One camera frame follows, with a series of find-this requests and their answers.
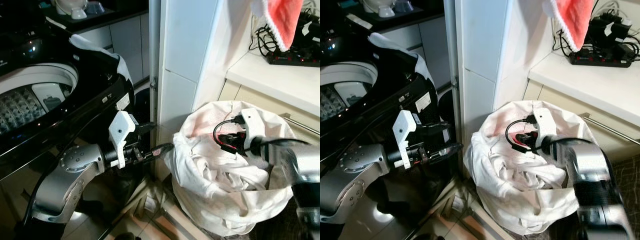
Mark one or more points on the laundry basket with white clothes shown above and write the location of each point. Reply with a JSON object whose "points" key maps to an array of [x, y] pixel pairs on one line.
{"points": [[225, 190], [520, 190]]}

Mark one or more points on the black top-load washing machine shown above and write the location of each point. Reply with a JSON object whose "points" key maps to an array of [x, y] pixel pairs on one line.
{"points": [[400, 75], [95, 75]]}

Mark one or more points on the beige drawer cabinet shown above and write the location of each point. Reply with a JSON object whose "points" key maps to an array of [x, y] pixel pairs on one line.
{"points": [[590, 105], [270, 102]]}

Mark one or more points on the black power strip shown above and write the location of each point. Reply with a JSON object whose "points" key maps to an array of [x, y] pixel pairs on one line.
{"points": [[292, 60], [600, 60]]}

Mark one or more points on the white tall cabinet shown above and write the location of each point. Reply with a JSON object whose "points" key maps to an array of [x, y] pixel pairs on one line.
{"points": [[482, 45], [185, 45]]}

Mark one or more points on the white cloth on washer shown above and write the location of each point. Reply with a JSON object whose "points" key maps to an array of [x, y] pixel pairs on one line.
{"points": [[102, 50], [400, 47]]}

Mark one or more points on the pink towel with white trim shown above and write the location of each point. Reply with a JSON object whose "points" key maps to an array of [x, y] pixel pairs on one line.
{"points": [[572, 20], [282, 20]]}

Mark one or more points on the white countertop appliance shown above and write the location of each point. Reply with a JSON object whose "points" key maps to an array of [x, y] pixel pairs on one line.
{"points": [[382, 7], [75, 7]]}

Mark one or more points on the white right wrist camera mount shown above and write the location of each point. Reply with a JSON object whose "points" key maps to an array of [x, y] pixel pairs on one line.
{"points": [[545, 125], [252, 127]]}

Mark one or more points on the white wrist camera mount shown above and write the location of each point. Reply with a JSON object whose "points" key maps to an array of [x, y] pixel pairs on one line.
{"points": [[404, 130], [252, 127], [121, 130], [545, 125]]}

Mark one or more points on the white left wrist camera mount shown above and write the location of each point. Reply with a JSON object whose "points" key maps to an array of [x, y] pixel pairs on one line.
{"points": [[121, 130], [404, 130]]}

